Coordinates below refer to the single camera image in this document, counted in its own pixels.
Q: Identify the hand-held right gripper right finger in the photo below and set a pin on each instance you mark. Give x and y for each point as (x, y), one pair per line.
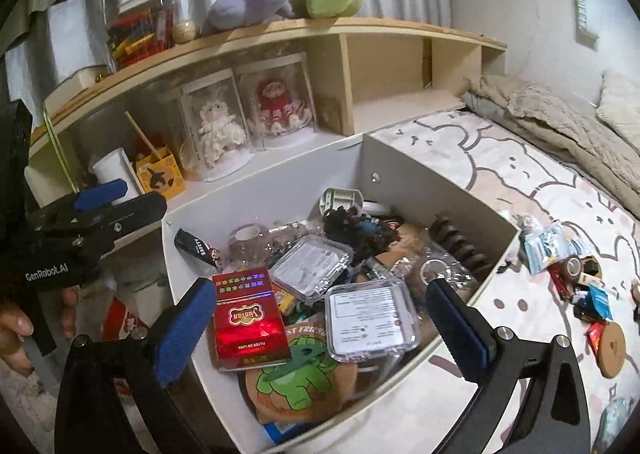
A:
(457, 329)

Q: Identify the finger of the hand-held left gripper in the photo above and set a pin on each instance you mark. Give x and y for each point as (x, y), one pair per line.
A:
(130, 216)
(100, 194)

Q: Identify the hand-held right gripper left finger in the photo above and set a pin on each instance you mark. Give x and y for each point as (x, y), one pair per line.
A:
(182, 334)

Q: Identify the red cigarette box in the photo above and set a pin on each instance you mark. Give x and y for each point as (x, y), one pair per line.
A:
(250, 324)

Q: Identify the clear plastic case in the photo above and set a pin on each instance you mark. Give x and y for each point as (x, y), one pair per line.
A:
(310, 266)
(372, 324)

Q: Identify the white storage box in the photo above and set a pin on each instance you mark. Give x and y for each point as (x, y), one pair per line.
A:
(425, 174)

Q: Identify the clear container of crayons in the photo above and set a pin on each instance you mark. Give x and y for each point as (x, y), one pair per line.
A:
(137, 32)

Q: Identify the person's left hand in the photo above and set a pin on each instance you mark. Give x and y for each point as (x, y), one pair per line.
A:
(15, 334)

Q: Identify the white cup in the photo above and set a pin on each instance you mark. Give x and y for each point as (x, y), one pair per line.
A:
(117, 172)

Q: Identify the yellow paper box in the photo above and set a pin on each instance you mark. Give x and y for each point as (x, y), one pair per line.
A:
(160, 177)

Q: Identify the red and white paper bag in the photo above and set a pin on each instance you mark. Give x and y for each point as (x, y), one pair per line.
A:
(122, 321)

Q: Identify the black printed packet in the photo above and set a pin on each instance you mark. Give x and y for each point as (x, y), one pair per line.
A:
(197, 246)

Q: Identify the clear bag with pale roll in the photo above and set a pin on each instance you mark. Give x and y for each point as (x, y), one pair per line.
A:
(250, 236)

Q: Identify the blue and white packet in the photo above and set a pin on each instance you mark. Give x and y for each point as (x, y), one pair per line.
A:
(542, 244)

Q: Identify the white doll in clear case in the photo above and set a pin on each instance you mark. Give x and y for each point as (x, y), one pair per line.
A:
(215, 127)

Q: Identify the green dinosaur pouch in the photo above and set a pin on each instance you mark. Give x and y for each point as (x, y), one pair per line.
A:
(300, 379)

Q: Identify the small brown tape roll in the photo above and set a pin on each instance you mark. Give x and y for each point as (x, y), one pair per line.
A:
(574, 266)

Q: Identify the red snack packet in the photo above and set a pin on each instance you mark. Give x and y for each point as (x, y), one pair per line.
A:
(595, 334)

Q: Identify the dark hair accessories bundle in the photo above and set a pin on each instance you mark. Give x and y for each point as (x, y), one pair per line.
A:
(360, 229)

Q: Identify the blue foil packet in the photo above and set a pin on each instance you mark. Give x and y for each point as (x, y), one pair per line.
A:
(600, 301)

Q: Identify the cork coaster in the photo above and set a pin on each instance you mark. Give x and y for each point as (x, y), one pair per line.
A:
(614, 346)

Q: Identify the bear-printed bed sheet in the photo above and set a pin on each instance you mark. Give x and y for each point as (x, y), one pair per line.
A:
(525, 174)

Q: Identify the white plastic holder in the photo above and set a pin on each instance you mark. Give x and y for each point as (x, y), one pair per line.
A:
(340, 196)

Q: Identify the small candle jar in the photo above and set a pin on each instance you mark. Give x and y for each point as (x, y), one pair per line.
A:
(182, 29)

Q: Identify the green and white packet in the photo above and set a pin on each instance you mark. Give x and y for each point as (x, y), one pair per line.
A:
(615, 426)

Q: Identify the red doll in clear case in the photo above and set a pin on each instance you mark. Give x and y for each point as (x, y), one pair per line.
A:
(277, 104)

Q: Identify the folded beige knit blanket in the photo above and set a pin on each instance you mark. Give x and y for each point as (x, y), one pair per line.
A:
(550, 119)

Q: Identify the purple plush toy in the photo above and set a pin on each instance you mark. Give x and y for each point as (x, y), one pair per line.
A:
(247, 7)

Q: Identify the wooden shelf unit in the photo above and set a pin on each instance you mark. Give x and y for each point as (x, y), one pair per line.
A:
(390, 59)

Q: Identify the fluffy beige pillow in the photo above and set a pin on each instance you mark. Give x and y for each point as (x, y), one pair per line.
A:
(620, 102)

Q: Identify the white hanging pouch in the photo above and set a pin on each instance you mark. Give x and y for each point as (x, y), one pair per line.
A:
(585, 9)

